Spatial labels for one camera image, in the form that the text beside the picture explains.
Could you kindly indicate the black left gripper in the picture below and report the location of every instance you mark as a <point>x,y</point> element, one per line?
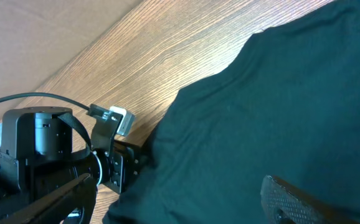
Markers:
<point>125,163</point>

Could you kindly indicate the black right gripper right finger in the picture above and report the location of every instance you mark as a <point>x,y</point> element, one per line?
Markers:
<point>284,203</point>

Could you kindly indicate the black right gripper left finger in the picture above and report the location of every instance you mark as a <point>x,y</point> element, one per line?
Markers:
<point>80,193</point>

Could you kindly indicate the dark teal t-shirt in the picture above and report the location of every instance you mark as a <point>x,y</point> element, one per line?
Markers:
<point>288,105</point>

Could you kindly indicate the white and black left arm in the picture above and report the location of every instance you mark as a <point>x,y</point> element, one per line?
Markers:
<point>51,166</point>

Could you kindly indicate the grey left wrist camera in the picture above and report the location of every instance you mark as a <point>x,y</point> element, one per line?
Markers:
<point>126,122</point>

